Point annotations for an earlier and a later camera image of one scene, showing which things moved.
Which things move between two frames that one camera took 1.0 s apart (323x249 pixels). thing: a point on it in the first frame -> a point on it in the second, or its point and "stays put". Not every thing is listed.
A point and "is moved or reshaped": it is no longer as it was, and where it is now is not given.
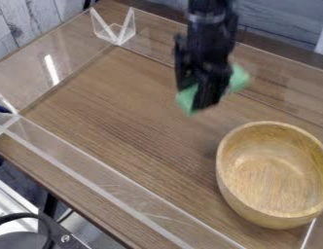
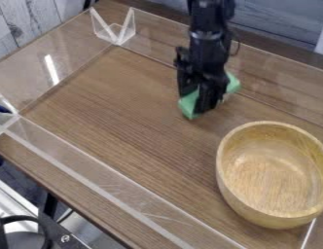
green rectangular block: (240, 84) is moved or reshaped
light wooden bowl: (270, 170) stays put
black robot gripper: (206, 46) stays put
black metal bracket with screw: (62, 238) stays put
